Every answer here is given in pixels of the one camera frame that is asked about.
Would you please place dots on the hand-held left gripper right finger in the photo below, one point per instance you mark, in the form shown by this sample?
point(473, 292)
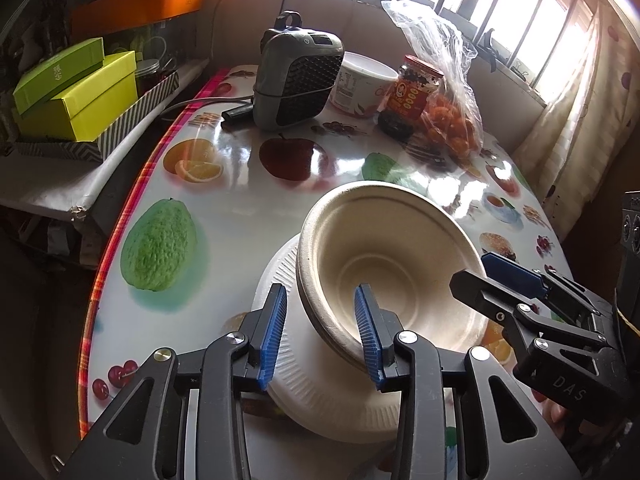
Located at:
point(367, 340)

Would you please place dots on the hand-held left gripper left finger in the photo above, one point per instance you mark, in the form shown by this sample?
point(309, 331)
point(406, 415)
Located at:
point(274, 330)

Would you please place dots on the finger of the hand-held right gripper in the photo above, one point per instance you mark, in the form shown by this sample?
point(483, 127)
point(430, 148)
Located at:
point(510, 272)
point(475, 290)

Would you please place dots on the person's right hand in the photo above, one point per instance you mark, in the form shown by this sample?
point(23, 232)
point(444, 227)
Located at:
point(555, 412)

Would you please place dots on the fruit printed table cover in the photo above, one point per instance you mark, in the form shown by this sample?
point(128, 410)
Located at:
point(250, 200)

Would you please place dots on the patterned beige curtain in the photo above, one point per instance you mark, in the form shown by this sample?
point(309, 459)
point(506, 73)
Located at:
point(575, 125)

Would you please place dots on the clear plastic bag of oranges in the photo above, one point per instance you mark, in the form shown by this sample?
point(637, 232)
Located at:
point(450, 110)

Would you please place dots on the red label sauce jar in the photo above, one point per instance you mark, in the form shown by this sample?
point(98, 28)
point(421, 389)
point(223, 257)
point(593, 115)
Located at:
point(410, 100)

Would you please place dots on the white round tub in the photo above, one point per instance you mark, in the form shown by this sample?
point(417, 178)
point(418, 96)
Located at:
point(360, 85)

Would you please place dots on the grey striped box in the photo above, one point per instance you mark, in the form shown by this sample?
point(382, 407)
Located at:
point(125, 127)

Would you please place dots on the grey portable fan heater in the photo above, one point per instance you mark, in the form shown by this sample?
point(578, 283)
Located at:
point(295, 75)

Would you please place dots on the white side shelf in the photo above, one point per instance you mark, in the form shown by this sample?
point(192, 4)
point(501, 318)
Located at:
point(60, 185)

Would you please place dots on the glass jar with metal lid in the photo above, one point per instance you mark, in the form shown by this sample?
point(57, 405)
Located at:
point(150, 75)

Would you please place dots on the large yellow-green box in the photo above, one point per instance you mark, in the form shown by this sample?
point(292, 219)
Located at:
point(95, 105)

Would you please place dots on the slim green box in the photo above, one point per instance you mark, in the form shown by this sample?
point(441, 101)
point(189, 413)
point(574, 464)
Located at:
point(55, 72)

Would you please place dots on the orange box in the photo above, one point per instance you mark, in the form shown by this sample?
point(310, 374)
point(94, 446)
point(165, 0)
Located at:
point(140, 5)

